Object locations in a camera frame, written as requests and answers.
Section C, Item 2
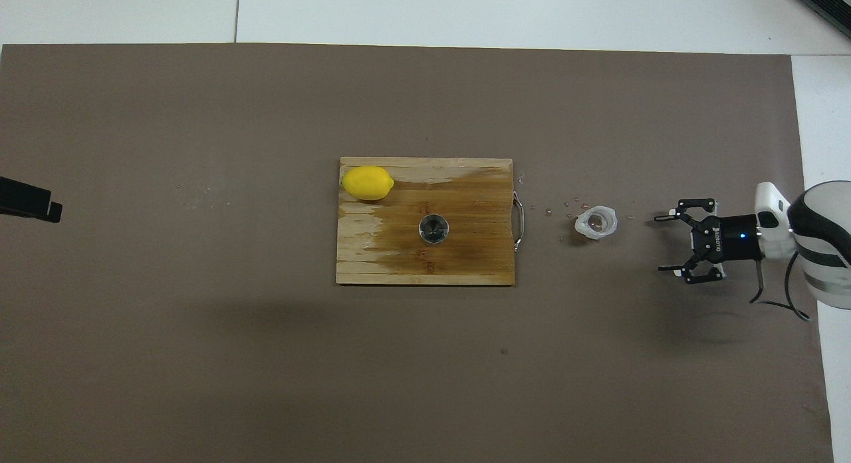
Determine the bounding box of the steel double jigger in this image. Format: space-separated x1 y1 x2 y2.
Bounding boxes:
418 214 451 246

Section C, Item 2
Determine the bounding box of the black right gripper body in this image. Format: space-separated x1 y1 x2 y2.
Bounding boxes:
691 214 762 263

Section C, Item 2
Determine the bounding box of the yellow lemon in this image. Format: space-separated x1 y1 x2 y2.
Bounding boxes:
341 165 395 203

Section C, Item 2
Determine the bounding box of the wooden cutting board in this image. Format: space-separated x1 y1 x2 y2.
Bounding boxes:
336 157 526 287

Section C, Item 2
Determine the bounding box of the brown paper table mat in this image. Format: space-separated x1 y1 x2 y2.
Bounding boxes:
0 43 835 463

